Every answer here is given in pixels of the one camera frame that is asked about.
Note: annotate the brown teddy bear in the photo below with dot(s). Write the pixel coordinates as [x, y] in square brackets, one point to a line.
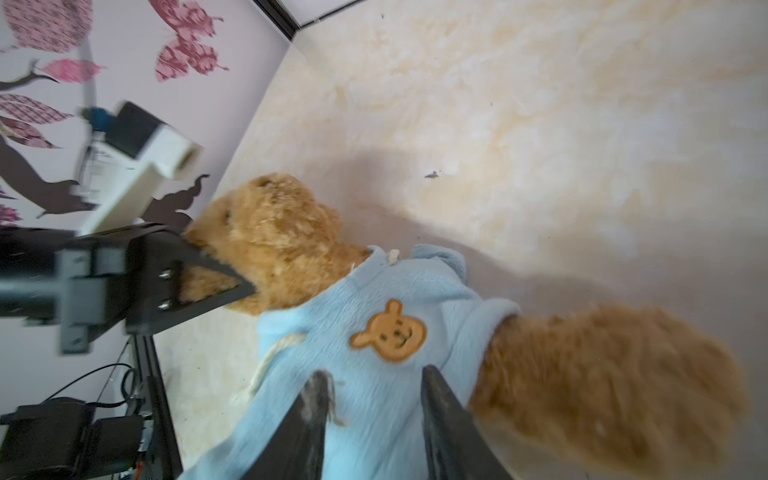
[633, 390]

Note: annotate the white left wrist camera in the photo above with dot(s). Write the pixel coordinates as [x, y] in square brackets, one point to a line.
[130, 154]

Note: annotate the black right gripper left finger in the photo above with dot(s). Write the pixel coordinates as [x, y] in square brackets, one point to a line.
[296, 449]

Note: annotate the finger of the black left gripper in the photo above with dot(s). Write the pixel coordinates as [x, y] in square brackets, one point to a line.
[176, 282]

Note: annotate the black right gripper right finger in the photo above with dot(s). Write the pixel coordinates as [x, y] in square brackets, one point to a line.
[454, 448]

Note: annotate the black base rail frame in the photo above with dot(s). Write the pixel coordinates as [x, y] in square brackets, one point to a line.
[158, 451]

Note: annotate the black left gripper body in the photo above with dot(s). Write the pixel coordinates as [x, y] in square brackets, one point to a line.
[129, 274]

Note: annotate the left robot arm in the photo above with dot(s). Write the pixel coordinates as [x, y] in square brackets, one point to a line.
[58, 437]

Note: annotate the light blue bear hoodie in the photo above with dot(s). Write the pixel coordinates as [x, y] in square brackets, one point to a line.
[373, 331]

